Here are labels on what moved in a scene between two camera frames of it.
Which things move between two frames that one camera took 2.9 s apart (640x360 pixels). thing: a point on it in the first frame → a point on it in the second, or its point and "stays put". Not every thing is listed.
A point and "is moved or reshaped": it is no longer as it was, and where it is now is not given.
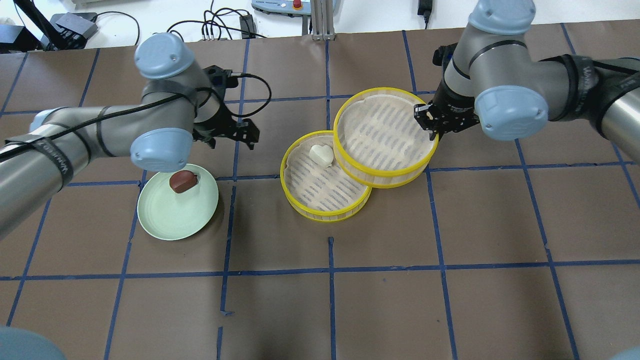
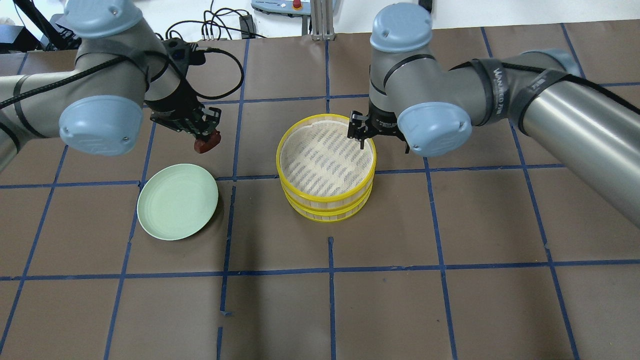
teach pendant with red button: x=292 y=7 stays put
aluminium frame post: x=323 y=20 stays put
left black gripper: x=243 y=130 → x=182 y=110
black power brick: x=247 y=25 stays put
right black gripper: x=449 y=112 → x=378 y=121
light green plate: x=166 y=215 stays put
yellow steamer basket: x=376 y=142 is moved or reshaped
